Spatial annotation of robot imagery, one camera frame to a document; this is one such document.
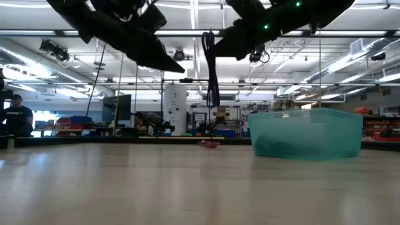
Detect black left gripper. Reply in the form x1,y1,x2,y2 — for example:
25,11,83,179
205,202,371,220
46,0,186,74

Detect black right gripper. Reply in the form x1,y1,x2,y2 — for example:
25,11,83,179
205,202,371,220
213,0,356,61

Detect black USB-C cable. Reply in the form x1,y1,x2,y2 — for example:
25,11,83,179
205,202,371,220
201,30,221,109

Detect teal translucent plastic bin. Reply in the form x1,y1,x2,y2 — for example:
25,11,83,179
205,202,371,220
247,107,364,162

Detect white cylindrical machine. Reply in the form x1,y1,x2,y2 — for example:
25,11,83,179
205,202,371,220
163,84,188,137

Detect black background monitor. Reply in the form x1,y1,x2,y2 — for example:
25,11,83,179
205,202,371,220
101,94,133,128

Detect person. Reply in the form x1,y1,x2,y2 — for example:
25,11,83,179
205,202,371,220
0,93,34,138
133,111,150,133

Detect black overhead light bar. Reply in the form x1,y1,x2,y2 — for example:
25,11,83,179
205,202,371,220
0,29,400,39

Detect blue storage bin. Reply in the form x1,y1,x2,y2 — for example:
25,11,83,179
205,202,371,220
70,115,93,125

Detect red storage bins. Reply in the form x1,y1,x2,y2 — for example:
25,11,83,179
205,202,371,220
55,117,73,138

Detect shelf with red bins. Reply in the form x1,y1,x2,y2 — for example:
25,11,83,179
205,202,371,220
354,106,400,143

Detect black ceiling camera with loop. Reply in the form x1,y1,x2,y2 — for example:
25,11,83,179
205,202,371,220
248,42,271,64

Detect round black ceiling camera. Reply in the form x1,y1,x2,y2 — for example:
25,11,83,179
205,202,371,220
172,47,186,62

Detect long black hanging cable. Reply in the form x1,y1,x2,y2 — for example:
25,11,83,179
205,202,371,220
84,42,107,119

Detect black ceiling-mounted camera bracket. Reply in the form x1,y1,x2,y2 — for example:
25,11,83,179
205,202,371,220
39,38,71,63

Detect black aluminium table frame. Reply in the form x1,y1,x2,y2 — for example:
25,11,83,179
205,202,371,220
0,136,400,153

